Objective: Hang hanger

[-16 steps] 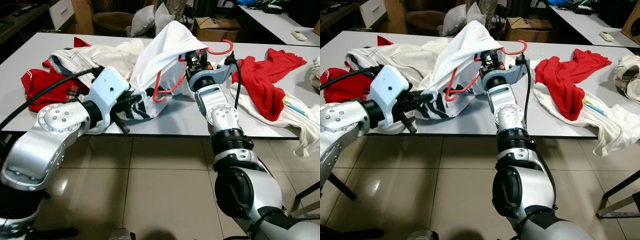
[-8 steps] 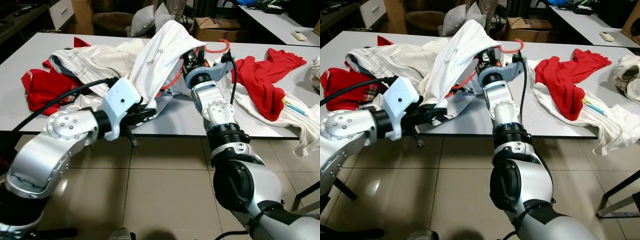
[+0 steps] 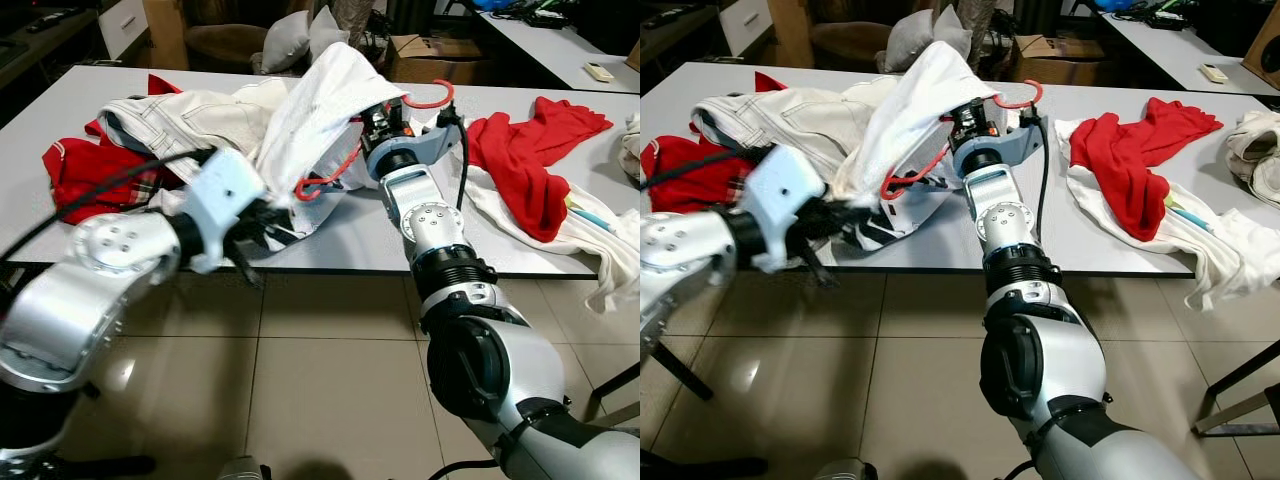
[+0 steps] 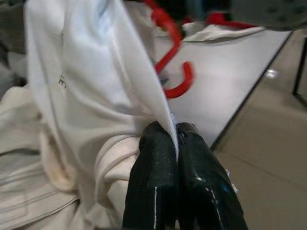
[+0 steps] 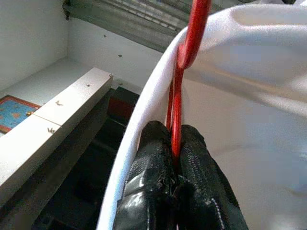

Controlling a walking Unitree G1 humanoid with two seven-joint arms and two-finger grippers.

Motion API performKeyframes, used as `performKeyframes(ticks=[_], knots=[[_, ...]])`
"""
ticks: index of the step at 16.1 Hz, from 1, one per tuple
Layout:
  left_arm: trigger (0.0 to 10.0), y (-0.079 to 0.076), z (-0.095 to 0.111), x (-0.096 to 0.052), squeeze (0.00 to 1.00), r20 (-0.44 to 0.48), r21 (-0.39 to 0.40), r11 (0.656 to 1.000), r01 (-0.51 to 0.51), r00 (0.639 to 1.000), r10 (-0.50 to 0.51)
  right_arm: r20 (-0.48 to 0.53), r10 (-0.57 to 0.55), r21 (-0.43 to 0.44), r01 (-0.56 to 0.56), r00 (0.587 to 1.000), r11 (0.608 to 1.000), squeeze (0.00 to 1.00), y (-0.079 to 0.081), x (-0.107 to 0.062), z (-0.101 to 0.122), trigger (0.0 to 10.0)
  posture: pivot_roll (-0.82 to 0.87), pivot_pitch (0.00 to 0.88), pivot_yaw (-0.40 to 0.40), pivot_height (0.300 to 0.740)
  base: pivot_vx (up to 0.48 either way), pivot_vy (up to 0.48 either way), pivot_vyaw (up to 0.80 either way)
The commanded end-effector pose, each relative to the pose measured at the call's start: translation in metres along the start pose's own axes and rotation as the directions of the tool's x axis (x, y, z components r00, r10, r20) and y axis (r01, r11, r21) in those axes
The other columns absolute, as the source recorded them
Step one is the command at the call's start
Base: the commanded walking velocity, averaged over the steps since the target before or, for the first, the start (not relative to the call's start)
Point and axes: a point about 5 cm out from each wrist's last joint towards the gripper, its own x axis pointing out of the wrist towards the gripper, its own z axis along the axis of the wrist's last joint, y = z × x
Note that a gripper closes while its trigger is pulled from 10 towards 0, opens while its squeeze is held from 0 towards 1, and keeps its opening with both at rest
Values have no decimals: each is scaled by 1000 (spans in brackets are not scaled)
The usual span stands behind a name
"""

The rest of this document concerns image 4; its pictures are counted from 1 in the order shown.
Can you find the cream striped garment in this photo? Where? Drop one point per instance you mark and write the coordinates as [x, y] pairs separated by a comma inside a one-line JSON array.
[[24, 167]]

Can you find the white shirt grey print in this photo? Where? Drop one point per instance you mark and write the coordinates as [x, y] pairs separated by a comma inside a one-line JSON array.
[[96, 72]]

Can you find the red and white garment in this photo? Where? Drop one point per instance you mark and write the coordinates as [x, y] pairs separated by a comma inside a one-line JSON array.
[[220, 20]]

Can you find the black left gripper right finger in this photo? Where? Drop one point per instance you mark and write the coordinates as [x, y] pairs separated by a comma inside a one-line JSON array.
[[204, 187]]

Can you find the black metal frame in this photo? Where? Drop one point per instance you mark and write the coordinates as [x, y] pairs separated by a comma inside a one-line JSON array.
[[298, 72]]

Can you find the white cloth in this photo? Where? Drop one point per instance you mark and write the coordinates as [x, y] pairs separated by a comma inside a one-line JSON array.
[[216, 33]]

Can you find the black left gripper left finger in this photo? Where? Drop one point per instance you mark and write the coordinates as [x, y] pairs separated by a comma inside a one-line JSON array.
[[153, 179]]

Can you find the red plastic hanger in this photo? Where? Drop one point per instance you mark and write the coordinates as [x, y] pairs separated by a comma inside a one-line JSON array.
[[172, 33]]

